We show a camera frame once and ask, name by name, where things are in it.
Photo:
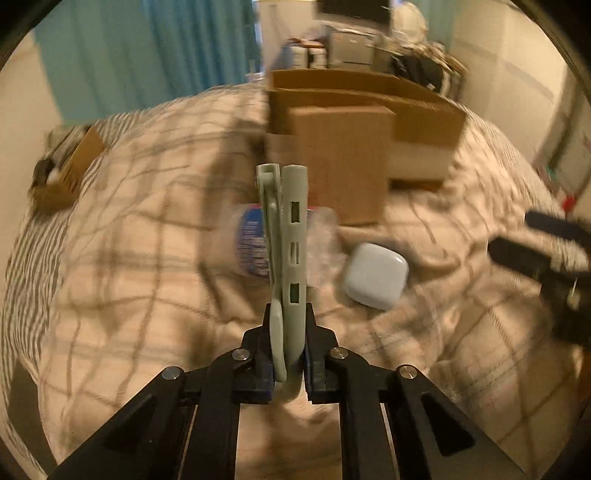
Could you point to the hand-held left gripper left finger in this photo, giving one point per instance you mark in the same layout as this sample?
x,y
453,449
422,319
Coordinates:
x,y
265,364

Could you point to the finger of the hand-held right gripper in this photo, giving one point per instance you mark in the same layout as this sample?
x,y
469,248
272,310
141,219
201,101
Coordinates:
x,y
556,226
519,256

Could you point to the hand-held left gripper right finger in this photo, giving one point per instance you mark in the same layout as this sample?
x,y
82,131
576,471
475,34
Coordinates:
x,y
314,364

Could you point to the pale green plastic tool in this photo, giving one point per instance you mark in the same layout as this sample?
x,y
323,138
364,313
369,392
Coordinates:
x,y
292,258

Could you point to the large cardboard box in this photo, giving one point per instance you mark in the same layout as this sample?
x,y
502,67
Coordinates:
x,y
351,138

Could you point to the white rounded square case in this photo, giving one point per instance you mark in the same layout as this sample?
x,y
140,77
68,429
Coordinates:
x,y
375,276

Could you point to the checked beige blanket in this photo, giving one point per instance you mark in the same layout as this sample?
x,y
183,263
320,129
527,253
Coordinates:
x,y
184,277

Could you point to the clear plastic bottle blue label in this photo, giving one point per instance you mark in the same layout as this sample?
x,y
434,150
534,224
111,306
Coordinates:
x,y
251,244

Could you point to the grey striped cloth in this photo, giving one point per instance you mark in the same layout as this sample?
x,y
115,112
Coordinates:
x,y
41,258

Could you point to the grey printer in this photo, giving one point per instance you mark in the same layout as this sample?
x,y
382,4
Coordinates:
x,y
351,44

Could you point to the small open cardboard box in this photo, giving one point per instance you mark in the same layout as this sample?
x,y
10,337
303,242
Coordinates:
x,y
64,170

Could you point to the black monitor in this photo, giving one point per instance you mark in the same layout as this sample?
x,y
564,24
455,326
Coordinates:
x,y
353,10

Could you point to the teal curtain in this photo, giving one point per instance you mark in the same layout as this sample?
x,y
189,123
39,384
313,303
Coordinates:
x,y
152,50

